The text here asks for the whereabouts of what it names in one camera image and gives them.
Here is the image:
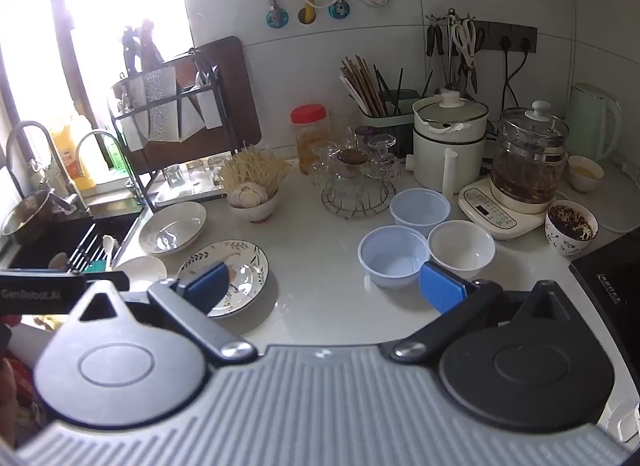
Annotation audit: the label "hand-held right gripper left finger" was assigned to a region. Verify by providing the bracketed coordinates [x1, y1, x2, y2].
[75, 261, 260, 368]

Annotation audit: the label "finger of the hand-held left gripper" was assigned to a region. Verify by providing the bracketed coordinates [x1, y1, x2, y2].
[72, 270, 130, 293]

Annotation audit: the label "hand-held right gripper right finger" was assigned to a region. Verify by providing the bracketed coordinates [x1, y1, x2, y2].
[380, 261, 577, 367]

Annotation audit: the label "floral print plate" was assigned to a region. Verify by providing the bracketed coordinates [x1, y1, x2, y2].
[176, 240, 269, 319]

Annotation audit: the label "white ceramic bowl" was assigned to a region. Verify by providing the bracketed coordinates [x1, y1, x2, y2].
[427, 220, 496, 279]

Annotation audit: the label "white plastic bowl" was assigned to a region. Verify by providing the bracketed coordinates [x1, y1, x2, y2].
[357, 226, 431, 289]

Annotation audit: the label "clear round lid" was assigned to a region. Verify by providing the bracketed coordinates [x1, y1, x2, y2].
[138, 202, 207, 255]

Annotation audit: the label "small white bowl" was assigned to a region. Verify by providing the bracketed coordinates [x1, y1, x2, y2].
[116, 256, 168, 293]

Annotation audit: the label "bundle of metal chopsticks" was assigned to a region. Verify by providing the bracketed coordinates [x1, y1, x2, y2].
[66, 223, 102, 273]

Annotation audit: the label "black kitchen sink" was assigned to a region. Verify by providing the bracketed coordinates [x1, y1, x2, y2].
[7, 211, 143, 274]

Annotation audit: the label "steel pot in sink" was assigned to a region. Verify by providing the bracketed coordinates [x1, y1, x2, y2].
[0, 189, 55, 245]

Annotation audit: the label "blue plastic bowl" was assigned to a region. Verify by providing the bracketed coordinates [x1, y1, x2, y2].
[390, 188, 452, 239]

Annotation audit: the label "cream bowl holding garlic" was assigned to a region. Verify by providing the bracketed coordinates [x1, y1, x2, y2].
[227, 191, 280, 223]

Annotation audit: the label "cream kettle heating base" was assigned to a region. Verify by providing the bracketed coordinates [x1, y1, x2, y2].
[458, 178, 548, 241]

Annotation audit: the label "red patterned cloth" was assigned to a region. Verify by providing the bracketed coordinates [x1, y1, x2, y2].
[0, 318, 48, 447]

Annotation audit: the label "garlic bulb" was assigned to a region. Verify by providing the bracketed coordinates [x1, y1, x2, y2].
[229, 182, 269, 208]

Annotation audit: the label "green bottle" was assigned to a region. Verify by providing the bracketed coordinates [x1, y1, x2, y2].
[102, 133, 127, 173]

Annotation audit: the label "bundle of dried noodles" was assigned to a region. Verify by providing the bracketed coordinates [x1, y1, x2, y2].
[218, 142, 292, 197]

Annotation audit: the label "patterned bowl with dark food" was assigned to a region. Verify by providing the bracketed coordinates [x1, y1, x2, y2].
[545, 200, 599, 257]

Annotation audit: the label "orange detergent bottle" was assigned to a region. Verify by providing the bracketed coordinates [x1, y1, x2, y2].
[50, 116, 97, 191]

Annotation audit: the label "white electric cooking pot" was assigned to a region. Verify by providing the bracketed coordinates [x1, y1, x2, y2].
[405, 88, 490, 195]

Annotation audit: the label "black dish rack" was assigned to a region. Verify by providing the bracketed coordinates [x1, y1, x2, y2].
[109, 48, 223, 214]

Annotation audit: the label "short steel faucet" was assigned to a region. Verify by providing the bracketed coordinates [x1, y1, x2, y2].
[75, 131, 147, 204]

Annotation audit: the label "glass health kettle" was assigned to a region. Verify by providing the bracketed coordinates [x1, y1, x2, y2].
[490, 100, 571, 204]

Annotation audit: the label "tall steel faucet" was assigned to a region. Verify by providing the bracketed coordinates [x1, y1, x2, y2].
[5, 121, 91, 214]

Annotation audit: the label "black induction cooktop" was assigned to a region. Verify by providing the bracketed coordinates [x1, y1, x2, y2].
[569, 233, 640, 349]

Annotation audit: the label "white cutting board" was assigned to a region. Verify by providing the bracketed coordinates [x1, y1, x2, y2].
[177, 88, 224, 137]

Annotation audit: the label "red lid plastic jar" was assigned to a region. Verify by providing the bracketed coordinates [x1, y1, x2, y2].
[291, 104, 332, 174]

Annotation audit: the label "green chopstick holder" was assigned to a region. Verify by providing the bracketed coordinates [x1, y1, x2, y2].
[359, 90, 421, 157]

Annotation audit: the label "small bowl with yellow liquid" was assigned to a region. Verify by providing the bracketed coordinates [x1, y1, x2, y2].
[567, 155, 605, 193]

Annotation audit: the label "textured glass cutting board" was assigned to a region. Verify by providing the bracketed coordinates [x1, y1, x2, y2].
[144, 68, 179, 143]

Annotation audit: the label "white counter mat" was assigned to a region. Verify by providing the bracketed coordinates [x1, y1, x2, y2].
[550, 158, 640, 234]

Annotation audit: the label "brown cutting board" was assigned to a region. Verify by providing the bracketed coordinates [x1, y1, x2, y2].
[192, 36, 263, 147]

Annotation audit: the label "bundle of wooden chopsticks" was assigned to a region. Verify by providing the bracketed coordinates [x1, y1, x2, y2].
[340, 56, 388, 117]

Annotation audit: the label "mint green electric kettle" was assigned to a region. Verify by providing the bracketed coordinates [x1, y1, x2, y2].
[567, 83, 623, 164]

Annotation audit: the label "hanging kitchen utensils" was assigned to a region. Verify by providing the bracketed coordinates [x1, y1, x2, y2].
[425, 8, 487, 96]

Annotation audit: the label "round wire cup rack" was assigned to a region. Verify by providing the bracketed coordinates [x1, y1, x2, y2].
[321, 177, 397, 219]

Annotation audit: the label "wire rack of glass cups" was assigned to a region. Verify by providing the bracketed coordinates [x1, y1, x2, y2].
[310, 108, 403, 193]

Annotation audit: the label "black power cable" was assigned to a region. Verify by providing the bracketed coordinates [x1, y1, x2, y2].
[501, 36, 531, 114]

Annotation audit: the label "brown handle knife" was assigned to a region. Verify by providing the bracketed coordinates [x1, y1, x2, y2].
[140, 20, 164, 69]

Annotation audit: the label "white handle scissors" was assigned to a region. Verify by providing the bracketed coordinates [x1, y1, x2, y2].
[451, 18, 479, 70]

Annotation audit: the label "black wall power strip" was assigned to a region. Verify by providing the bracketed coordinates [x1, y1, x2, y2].
[472, 20, 538, 54]

